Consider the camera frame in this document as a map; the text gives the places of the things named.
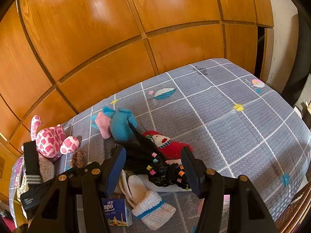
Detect ornate gold tissue box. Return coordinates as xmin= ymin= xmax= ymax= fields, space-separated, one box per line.
xmin=14 ymin=161 xmax=28 ymax=202

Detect red santa sock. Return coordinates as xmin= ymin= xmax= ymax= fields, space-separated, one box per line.
xmin=143 ymin=130 xmax=193 ymax=160

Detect black white striped sock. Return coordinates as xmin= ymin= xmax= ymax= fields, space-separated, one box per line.
xmin=23 ymin=141 xmax=43 ymax=185

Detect black wig colourful bands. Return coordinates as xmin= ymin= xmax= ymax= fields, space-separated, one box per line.
xmin=120 ymin=124 xmax=191 ymax=190

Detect wooden wardrobe panels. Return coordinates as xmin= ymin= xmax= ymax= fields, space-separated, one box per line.
xmin=0 ymin=0 xmax=274 ymax=156

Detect blue Tempo tissue pack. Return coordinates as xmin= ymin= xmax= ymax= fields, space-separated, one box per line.
xmin=102 ymin=198 xmax=133 ymax=227

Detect blue pink plush toy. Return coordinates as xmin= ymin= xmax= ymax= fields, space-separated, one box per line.
xmin=90 ymin=106 xmax=137 ymax=143

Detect cream white sock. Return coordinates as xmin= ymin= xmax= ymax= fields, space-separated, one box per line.
xmin=114 ymin=170 xmax=136 ymax=208

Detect brown hair scrunchie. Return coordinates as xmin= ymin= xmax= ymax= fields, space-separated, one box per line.
xmin=70 ymin=149 xmax=86 ymax=168

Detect pink white plush toy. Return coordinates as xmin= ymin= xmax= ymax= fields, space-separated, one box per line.
xmin=31 ymin=115 xmax=79 ymax=162

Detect white sock blue stripe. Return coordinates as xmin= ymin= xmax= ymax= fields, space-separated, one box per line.
xmin=127 ymin=174 xmax=177 ymax=231

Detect grey checked bed sheet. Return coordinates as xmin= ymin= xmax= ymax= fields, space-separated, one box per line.
xmin=8 ymin=58 xmax=311 ymax=233

